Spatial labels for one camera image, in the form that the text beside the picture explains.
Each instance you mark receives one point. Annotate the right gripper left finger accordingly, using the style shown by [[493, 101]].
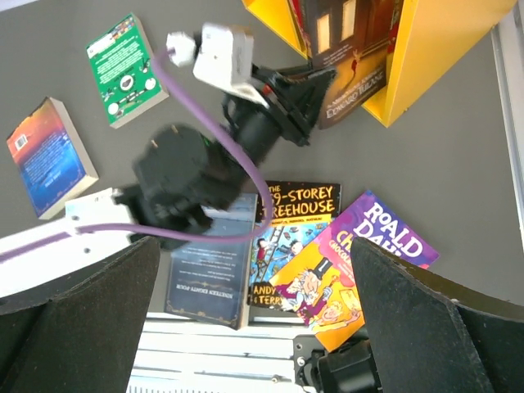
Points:
[[79, 332]]

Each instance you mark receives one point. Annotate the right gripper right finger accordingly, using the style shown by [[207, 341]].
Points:
[[429, 334]]

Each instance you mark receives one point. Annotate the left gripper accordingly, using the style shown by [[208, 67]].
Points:
[[295, 96]]

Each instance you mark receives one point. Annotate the brown Edward Tulane book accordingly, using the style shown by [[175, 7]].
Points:
[[352, 37]]

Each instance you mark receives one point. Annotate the red 13-Storey Treehouse book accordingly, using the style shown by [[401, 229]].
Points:
[[298, 21]]

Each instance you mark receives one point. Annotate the dark blue 1984 book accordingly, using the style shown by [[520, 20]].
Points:
[[208, 283]]

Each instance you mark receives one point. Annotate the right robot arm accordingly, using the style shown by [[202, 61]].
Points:
[[344, 368]]

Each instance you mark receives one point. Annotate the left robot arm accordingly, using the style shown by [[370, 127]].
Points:
[[182, 172]]

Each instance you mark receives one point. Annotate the Roald Dahl Charlie book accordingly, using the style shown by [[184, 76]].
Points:
[[319, 283]]

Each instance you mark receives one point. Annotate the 169-Storey Treehouse book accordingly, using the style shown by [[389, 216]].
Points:
[[301, 211]]

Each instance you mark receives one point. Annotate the yellow wooden shelf box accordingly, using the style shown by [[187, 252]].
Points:
[[426, 39]]

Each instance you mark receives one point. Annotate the blue orange paperback book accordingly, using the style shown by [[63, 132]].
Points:
[[52, 161]]

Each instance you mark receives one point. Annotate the green paperback book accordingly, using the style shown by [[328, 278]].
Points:
[[120, 60]]

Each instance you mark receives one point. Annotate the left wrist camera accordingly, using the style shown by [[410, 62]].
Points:
[[220, 55]]

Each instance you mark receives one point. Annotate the aluminium mounting rail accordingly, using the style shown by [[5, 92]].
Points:
[[177, 354]]

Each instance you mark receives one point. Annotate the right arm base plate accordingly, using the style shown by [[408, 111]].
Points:
[[307, 351]]

